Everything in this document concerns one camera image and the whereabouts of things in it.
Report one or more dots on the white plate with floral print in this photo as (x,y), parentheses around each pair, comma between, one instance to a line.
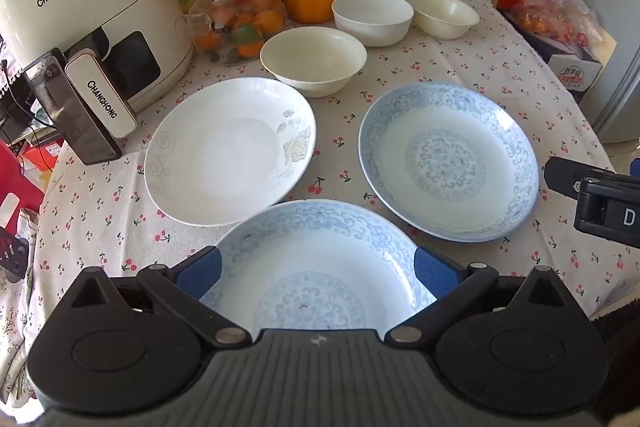
(220,157)

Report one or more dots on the white bowl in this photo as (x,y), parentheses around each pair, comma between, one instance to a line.
(372,14)

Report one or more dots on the white refrigerator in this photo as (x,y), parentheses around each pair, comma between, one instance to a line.
(617,57)

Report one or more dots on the red plastic stool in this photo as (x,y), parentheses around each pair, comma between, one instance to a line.
(17,172)

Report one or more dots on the small cream bowl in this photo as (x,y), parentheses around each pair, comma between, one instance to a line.
(442,12)

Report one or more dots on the orange cardboard box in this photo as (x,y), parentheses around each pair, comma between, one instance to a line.
(45,152)

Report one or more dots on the white printed cardboard box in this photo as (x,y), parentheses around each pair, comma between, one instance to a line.
(580,74)

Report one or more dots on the black slotted holder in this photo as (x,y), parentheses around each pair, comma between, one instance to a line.
(15,252)

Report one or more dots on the blue patterned plate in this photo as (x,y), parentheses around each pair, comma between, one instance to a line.
(450,157)
(320,267)

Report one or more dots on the wide cream bowl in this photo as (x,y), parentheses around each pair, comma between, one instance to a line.
(312,57)

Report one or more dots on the cherry print tablecloth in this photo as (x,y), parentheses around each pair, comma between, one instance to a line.
(440,57)

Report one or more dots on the brown fuzzy clothing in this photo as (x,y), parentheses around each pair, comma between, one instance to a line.
(620,357)

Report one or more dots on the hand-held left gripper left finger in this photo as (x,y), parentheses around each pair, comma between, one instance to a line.
(200,269)

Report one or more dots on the glass jar of small oranges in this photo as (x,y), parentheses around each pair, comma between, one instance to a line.
(240,22)

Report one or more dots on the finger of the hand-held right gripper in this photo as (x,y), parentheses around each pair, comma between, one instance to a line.
(561,174)

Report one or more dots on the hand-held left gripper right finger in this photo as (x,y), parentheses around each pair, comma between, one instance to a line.
(432,269)

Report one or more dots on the plastic bag of small oranges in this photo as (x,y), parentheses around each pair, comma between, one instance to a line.
(560,14)

